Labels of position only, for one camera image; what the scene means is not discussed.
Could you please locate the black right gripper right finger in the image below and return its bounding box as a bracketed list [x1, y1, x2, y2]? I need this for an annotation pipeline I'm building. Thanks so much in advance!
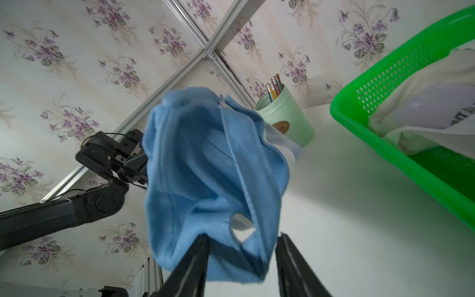
[275, 233, 331, 297]

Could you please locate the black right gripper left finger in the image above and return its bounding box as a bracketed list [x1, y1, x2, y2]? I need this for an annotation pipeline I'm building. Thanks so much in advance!
[151, 234, 210, 297]

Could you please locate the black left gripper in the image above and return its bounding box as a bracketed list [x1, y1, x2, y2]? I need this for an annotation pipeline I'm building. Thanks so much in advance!
[111, 129, 148, 185]

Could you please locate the light blue baseball cap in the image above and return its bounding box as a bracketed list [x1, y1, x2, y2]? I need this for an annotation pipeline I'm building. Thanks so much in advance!
[142, 87, 301, 283]

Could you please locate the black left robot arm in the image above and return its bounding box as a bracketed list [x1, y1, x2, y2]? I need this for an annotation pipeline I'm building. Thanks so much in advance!
[1, 129, 148, 251]

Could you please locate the beige baseball cap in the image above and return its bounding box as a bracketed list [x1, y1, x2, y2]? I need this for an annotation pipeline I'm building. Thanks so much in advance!
[368, 48, 475, 158]

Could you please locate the mint green pencil cup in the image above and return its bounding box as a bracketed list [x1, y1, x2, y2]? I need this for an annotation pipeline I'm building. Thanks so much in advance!
[254, 87, 314, 147]

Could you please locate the bundle of coloured pencils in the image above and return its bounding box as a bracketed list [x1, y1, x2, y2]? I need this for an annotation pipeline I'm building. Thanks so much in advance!
[265, 74, 284, 102]

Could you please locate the green plastic basket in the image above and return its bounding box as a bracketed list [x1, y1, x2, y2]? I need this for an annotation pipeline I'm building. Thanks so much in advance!
[330, 7, 475, 228]

